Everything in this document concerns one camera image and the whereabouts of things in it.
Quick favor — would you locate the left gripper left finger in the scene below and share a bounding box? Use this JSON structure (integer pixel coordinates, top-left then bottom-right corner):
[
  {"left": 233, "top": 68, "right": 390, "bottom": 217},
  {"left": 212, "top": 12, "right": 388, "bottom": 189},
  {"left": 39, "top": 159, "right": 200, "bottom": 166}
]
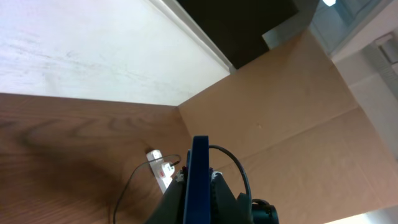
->
[{"left": 145, "top": 170, "right": 187, "bottom": 224}]

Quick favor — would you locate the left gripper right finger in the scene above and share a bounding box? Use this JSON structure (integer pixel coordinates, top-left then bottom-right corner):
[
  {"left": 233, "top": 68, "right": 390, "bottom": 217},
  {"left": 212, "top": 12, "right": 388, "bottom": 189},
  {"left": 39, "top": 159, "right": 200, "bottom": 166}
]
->
[{"left": 210, "top": 171, "right": 252, "bottom": 224}]

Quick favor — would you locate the blue Samsung Galaxy smartphone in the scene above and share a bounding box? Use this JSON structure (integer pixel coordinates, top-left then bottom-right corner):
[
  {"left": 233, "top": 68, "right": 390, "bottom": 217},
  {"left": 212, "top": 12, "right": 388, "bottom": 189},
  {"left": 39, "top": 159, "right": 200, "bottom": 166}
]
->
[{"left": 183, "top": 136, "right": 211, "bottom": 224}]

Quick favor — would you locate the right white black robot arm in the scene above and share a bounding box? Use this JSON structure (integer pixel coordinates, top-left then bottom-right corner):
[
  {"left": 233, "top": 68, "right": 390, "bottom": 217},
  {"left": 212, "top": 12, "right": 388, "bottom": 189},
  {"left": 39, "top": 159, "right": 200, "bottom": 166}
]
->
[{"left": 237, "top": 193, "right": 279, "bottom": 224}]

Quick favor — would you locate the white USB charger plug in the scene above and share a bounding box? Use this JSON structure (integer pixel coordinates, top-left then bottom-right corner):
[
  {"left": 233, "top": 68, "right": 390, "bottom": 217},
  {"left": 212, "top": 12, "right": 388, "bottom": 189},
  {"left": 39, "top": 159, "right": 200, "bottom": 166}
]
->
[{"left": 157, "top": 162, "right": 175, "bottom": 179}]

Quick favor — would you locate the white power strip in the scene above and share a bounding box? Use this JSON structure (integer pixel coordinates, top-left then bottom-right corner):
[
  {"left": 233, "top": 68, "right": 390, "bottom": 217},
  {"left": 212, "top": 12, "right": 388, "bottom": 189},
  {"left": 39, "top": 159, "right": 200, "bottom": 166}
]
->
[{"left": 146, "top": 150, "right": 175, "bottom": 194}]

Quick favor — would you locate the brown cardboard side panel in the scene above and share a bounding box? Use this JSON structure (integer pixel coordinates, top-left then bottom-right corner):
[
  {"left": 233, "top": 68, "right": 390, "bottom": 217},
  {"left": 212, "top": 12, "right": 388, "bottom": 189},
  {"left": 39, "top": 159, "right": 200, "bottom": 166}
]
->
[{"left": 179, "top": 31, "right": 397, "bottom": 223}]

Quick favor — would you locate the black USB charging cable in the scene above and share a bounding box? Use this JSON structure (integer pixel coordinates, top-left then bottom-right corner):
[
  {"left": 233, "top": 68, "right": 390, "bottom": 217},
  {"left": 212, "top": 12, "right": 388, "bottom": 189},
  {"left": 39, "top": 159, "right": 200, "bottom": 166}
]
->
[{"left": 112, "top": 154, "right": 182, "bottom": 224}]

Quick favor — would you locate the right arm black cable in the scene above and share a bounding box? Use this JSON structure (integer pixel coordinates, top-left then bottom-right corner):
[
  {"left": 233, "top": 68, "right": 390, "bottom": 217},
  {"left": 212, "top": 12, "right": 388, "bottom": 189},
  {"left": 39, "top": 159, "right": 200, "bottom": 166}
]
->
[{"left": 208, "top": 144, "right": 252, "bottom": 206}]

